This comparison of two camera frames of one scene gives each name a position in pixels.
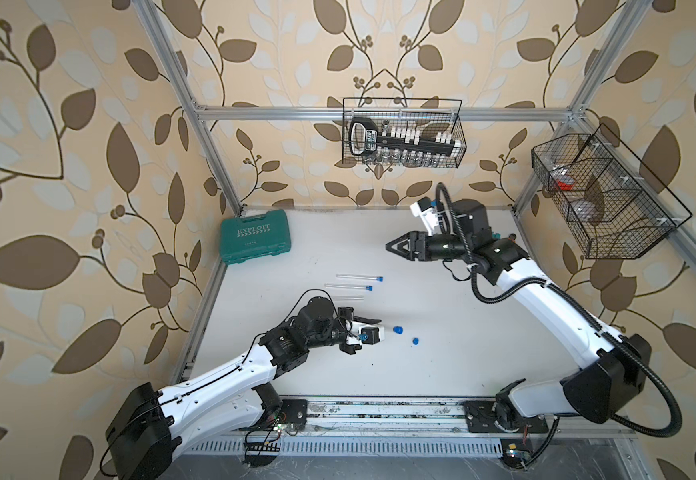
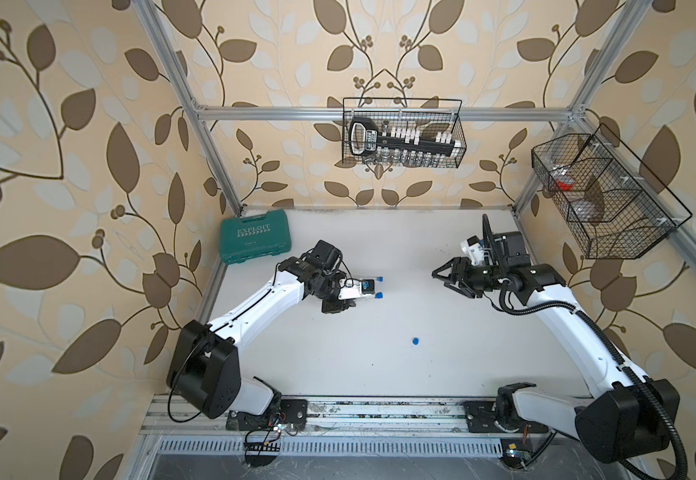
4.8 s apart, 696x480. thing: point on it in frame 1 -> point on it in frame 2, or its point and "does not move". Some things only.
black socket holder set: x=365 y=138 does not move
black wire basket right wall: x=614 y=207 does not move
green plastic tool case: x=242 y=240 does not move
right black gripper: x=411 y=238 -> x=463 y=285
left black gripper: x=345 y=314 -> x=336 y=306
